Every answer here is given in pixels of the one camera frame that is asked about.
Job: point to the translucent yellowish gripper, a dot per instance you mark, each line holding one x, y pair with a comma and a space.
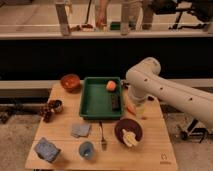
140, 109

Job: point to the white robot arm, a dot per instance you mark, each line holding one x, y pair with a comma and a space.
144, 79

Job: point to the dark maroon plate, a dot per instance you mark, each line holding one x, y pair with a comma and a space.
129, 125

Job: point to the pale yellow banana toy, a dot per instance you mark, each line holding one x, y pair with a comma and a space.
129, 138

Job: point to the orange peach fruit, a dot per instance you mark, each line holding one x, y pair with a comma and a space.
111, 86

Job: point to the green plastic tray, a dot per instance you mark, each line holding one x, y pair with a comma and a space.
96, 99

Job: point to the metal fork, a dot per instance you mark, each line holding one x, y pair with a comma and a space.
103, 140

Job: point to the blue grey folded cloth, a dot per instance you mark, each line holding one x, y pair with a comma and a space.
80, 130

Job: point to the small blue cup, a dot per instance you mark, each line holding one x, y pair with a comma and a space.
86, 150

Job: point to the orange red bowl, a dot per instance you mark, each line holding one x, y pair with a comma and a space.
70, 82

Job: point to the small metal can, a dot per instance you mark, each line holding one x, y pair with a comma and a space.
58, 106

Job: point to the person in background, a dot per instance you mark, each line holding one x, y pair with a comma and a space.
135, 7

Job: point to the dark purple grape bunch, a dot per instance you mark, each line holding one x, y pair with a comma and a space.
47, 111

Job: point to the blue sponge block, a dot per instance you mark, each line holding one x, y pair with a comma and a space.
46, 150

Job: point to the black handled tool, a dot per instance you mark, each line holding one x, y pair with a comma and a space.
126, 85

